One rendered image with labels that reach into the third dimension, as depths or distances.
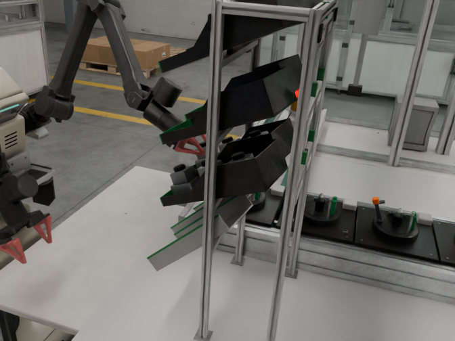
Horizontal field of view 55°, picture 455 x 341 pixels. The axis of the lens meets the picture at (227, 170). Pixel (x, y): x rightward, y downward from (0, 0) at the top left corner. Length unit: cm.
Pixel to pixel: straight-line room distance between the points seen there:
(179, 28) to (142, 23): 93
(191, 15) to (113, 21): 873
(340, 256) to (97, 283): 72
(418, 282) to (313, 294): 31
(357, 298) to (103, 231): 85
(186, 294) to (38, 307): 40
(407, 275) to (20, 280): 112
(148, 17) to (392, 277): 966
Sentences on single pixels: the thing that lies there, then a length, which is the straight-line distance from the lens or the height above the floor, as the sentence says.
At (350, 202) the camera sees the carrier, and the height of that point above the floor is 99.
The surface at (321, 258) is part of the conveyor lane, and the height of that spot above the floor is 92.
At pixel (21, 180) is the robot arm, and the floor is 121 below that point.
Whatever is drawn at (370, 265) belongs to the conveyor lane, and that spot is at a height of 93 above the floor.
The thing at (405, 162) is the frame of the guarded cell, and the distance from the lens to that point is 230.
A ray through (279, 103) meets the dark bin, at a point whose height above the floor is 148.
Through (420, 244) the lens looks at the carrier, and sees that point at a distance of 149.
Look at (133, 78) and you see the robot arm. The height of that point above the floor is 140.
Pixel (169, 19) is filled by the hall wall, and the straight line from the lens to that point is 1039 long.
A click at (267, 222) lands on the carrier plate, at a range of 142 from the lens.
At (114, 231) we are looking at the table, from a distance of 157.
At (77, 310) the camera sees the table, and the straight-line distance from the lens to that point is 129.
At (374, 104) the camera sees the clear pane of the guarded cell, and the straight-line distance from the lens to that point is 273.
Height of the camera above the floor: 173
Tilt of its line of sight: 26 degrees down
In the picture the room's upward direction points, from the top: 4 degrees clockwise
